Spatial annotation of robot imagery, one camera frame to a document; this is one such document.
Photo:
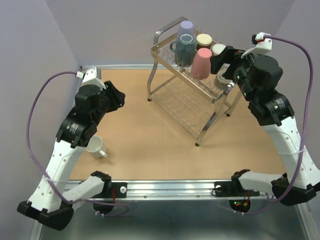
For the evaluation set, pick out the aluminium front rail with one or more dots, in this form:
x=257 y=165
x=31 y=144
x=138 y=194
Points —
x=175 y=190

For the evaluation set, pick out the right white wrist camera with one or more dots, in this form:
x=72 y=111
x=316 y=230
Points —
x=263 y=44

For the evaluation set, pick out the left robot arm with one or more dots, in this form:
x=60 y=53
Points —
x=71 y=140

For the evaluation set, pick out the white ceramic mug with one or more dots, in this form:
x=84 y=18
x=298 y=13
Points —
x=96 y=147

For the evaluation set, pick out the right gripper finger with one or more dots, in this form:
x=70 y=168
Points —
x=225 y=57
x=229 y=74

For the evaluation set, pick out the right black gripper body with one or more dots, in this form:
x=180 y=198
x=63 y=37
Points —
x=244 y=64

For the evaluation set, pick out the metal wire dish rack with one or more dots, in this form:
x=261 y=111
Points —
x=195 y=104

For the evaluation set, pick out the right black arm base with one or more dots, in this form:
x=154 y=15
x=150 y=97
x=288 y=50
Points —
x=228 y=188

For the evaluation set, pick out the grey ceramic mug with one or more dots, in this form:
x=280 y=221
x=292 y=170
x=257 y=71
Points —
x=184 y=50

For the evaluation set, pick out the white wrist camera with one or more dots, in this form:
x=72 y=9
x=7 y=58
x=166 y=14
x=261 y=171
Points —
x=91 y=76
x=263 y=44

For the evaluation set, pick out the small grey metal cup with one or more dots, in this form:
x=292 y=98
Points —
x=220 y=82

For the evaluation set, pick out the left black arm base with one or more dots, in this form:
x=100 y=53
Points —
x=115 y=189

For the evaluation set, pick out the red plastic cup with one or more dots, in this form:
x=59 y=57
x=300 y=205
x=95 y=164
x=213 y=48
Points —
x=201 y=66

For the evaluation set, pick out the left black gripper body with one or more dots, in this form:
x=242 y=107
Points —
x=111 y=103

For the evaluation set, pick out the steel-lined brown white cup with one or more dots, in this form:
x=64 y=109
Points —
x=203 y=40

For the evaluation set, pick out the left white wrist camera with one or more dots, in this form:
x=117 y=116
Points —
x=91 y=76

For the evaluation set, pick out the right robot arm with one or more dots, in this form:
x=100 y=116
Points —
x=257 y=76

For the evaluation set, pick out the purple plastic cup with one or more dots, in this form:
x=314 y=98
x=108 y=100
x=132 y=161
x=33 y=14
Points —
x=185 y=28

